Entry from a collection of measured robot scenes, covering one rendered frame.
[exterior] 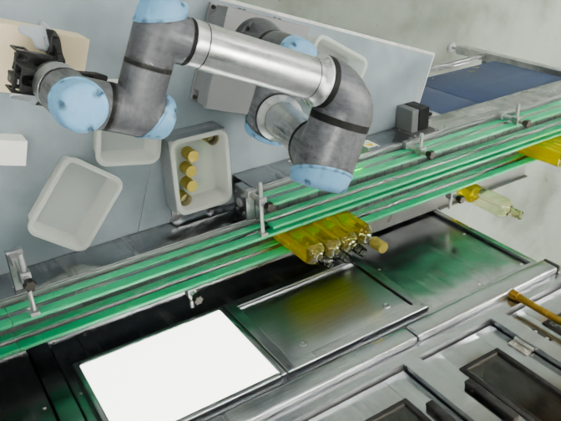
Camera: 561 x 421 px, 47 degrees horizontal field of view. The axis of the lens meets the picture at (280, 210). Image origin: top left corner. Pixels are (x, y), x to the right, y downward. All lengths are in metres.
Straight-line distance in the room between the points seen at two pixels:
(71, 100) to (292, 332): 1.00
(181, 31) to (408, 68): 1.37
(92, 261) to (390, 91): 1.13
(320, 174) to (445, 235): 1.13
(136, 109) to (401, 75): 1.39
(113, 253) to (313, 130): 0.80
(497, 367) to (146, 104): 1.14
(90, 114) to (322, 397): 0.92
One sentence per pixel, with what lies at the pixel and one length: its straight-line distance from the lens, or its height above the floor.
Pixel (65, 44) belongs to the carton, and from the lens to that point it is 1.28.
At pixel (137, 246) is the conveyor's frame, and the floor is 0.83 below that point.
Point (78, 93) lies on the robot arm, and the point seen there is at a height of 1.46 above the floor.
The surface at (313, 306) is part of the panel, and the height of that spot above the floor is 1.13.
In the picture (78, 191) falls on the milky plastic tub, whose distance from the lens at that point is 1.78.
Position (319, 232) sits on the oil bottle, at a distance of 1.87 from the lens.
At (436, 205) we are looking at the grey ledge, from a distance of 2.39.
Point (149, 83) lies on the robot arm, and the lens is 1.00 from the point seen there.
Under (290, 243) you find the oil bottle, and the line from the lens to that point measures 1.87.
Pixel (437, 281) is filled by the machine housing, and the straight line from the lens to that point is 2.01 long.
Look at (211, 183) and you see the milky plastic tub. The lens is 1.91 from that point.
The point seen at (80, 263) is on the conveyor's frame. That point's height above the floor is 0.83.
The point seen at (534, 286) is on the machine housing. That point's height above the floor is 1.40.
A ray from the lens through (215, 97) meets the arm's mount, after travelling 1.73.
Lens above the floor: 2.34
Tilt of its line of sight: 49 degrees down
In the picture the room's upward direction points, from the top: 125 degrees clockwise
